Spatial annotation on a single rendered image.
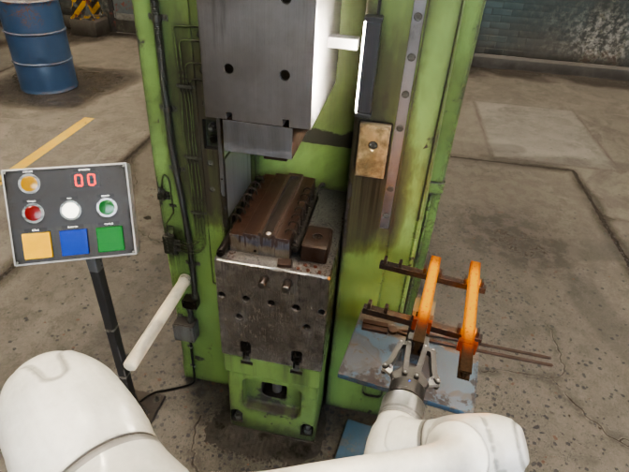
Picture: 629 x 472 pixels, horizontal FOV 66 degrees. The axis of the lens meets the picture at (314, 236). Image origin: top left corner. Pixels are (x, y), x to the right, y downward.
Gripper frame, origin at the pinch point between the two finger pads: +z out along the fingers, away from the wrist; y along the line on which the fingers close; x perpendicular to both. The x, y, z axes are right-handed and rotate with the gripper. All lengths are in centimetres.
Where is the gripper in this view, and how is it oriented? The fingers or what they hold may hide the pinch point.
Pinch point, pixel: (418, 335)
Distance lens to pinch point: 122.6
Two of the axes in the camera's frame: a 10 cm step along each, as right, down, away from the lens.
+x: 0.6, -8.3, -5.6
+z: 3.2, -5.2, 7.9
